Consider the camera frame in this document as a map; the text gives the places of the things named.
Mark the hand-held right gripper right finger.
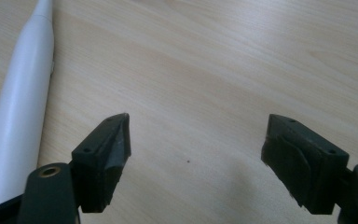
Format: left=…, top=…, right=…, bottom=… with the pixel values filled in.
left=260, top=113, right=351, bottom=216

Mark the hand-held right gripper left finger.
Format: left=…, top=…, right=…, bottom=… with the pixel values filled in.
left=70, top=112, right=132, bottom=214

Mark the white electric toothbrush handle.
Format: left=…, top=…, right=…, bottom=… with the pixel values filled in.
left=0, top=0, right=56, bottom=210

